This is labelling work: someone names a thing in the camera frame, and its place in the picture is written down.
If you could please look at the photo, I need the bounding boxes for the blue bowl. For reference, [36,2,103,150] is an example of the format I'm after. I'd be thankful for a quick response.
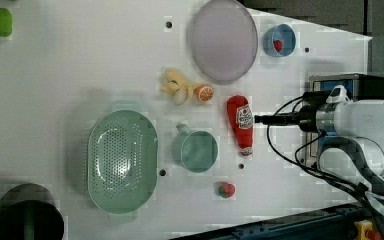
[262,24,296,57]

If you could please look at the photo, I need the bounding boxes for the green mug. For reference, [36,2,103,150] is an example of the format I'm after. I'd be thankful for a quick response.
[171,124,218,173]

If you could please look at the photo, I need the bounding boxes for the red ketchup bottle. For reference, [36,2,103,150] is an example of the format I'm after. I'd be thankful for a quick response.
[226,95,254,156]

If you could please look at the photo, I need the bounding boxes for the strawberry in blue bowl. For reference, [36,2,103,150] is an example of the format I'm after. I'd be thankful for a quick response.
[273,40,283,52]

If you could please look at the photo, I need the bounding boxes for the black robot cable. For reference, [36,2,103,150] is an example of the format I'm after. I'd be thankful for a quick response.
[265,95,378,208]

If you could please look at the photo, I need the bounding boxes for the orange slice toy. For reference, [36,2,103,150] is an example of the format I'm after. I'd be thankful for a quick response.
[195,84,214,102]

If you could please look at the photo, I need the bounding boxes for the yellow red emergency button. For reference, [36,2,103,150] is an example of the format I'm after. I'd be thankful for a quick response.
[354,220,382,240]

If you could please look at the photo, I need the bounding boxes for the green ball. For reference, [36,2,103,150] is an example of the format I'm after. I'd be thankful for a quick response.
[0,8,13,37]

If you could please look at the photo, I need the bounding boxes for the grey round plate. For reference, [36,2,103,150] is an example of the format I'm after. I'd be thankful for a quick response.
[189,0,258,82]

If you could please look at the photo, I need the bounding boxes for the strawberry on table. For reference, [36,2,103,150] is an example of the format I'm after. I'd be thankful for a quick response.
[218,182,236,199]

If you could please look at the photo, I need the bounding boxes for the black cup with green stick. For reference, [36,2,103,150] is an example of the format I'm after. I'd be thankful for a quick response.
[0,183,65,240]

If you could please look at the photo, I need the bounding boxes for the peeled toy banana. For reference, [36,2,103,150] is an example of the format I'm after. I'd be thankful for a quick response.
[161,68,198,105]

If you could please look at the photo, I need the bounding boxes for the green plastic strainer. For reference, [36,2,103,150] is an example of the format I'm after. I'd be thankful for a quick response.
[86,101,158,223]

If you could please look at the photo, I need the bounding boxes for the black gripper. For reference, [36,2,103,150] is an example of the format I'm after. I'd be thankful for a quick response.
[254,91,329,133]

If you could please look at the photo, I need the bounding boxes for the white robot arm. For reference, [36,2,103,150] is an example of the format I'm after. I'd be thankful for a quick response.
[254,85,384,218]

